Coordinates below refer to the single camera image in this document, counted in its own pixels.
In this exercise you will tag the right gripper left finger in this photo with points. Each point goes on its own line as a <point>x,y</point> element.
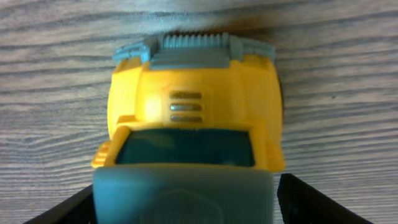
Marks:
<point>78,209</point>

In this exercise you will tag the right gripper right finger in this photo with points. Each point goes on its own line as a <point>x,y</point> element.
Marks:
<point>300,203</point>

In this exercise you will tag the yellow grey toy truck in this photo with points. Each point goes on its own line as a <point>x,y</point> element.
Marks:
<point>195,128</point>

